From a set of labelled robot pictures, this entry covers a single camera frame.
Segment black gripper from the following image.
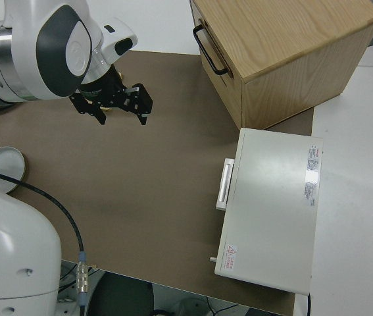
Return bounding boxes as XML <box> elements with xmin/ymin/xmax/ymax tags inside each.
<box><xmin>68</xmin><ymin>66</ymin><xmax>155</xmax><ymax>126</ymax></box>

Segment white toaster oven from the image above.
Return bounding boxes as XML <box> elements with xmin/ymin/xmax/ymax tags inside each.
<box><xmin>208</xmin><ymin>127</ymin><xmax>325</xmax><ymax>296</ymax></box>

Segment gray plate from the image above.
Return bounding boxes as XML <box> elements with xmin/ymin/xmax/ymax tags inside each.
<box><xmin>0</xmin><ymin>146</ymin><xmax>28</xmax><ymax>196</ymax></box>

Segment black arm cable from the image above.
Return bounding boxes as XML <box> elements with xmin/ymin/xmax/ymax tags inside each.
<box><xmin>0</xmin><ymin>164</ymin><xmax>91</xmax><ymax>312</ymax></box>

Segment brown table mat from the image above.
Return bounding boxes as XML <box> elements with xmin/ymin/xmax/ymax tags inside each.
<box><xmin>0</xmin><ymin>49</ymin><xmax>316</xmax><ymax>313</ymax></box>

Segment black cabinet drawer handle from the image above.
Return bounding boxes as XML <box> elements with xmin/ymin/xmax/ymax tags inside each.
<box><xmin>192</xmin><ymin>25</ymin><xmax>230</xmax><ymax>76</ymax></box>

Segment wooden drawer cabinet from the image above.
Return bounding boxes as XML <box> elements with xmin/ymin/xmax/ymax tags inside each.
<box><xmin>189</xmin><ymin>0</ymin><xmax>373</xmax><ymax>131</ymax></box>

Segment white oven door handle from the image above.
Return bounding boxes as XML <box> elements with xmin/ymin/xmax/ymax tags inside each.
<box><xmin>215</xmin><ymin>158</ymin><xmax>236</xmax><ymax>211</ymax></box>

